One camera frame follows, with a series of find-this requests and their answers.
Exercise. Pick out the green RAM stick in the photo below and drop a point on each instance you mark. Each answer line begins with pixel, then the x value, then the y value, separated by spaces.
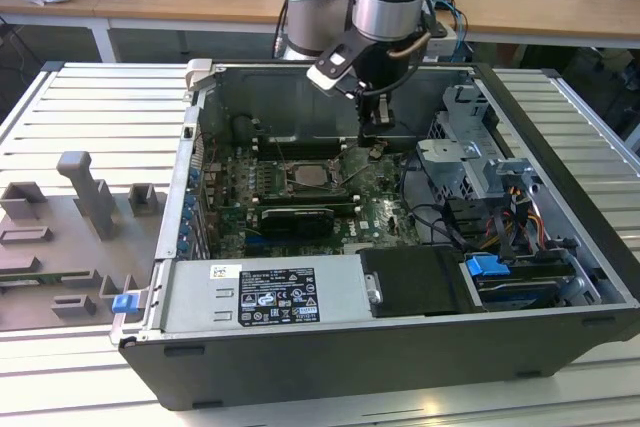
pixel 30 277

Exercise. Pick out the metal locking lever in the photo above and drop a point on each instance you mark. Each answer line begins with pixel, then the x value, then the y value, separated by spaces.
pixel 283 153
pixel 341 153

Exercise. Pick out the black PC case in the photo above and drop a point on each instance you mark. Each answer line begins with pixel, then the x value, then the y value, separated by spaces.
pixel 350 372

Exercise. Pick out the green motherboard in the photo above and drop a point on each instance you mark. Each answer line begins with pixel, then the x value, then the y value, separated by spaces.
pixel 380 227

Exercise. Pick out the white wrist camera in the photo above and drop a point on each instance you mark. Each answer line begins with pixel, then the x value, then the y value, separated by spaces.
pixel 332 69

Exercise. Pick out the CPU socket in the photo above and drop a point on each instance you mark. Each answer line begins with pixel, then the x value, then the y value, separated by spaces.
pixel 307 187

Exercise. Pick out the grey power supply unit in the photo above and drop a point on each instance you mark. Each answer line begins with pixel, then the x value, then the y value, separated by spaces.
pixel 200 297

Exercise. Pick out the blue case latch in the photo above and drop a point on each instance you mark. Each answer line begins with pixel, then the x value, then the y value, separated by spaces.
pixel 124 303

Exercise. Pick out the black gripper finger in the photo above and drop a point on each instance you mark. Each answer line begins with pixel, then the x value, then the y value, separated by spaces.
pixel 365 122

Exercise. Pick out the grey parts rack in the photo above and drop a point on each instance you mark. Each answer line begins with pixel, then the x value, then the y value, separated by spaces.
pixel 60 242

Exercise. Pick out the RAM slot bank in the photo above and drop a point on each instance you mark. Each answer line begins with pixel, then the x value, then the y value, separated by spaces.
pixel 300 147

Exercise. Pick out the small grey wrist camera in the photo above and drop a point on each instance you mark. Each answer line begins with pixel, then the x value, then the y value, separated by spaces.
pixel 384 112

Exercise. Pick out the black plastic shroud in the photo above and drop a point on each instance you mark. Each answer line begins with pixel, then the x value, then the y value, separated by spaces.
pixel 415 282

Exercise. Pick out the metal drive cage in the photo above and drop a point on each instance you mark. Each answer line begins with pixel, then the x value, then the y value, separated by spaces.
pixel 460 162

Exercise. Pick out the black graphics card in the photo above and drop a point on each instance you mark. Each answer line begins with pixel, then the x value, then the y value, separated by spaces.
pixel 295 221

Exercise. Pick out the hard disk in blue carrier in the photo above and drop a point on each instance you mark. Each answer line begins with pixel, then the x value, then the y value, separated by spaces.
pixel 520 282

